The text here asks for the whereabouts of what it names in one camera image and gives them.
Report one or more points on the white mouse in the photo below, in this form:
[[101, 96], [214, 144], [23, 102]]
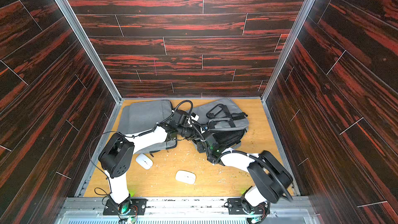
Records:
[[144, 161], [185, 177]]

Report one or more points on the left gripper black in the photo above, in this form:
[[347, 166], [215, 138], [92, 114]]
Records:
[[195, 130]]

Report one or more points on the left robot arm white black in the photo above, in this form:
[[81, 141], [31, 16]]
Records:
[[116, 156]]

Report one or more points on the grey bag with straps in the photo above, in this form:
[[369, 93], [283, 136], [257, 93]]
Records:
[[225, 116]]

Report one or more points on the front aluminium rail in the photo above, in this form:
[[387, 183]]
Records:
[[186, 210]]

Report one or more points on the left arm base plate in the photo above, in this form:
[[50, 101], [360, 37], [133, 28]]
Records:
[[136, 207]]

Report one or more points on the middle white mouse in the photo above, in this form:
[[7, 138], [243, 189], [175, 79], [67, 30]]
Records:
[[185, 177]]

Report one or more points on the grey laptop sleeve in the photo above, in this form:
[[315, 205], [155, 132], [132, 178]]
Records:
[[144, 115]]

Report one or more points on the left aluminium corner post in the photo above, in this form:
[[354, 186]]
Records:
[[83, 38]]

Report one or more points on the left grey laptop bag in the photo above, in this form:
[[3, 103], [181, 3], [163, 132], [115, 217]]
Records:
[[147, 148]]

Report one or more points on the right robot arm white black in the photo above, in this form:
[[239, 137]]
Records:
[[271, 179]]

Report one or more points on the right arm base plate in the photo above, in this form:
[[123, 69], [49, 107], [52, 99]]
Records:
[[235, 207]]

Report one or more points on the aluminium corner post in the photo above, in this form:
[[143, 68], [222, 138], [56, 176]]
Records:
[[297, 26], [83, 38]]

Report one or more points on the right aluminium corner post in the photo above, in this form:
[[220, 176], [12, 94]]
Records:
[[297, 26]]

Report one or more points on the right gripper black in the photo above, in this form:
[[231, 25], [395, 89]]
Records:
[[200, 144]]

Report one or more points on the left white mouse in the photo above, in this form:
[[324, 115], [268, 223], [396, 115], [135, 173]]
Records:
[[144, 161]]

